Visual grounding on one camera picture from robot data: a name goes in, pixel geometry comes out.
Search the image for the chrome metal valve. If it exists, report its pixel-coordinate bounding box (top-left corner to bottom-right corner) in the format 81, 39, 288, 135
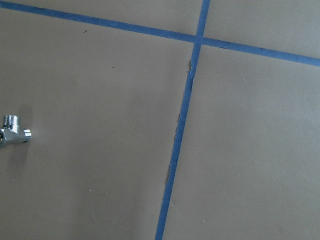
0, 115, 32, 148

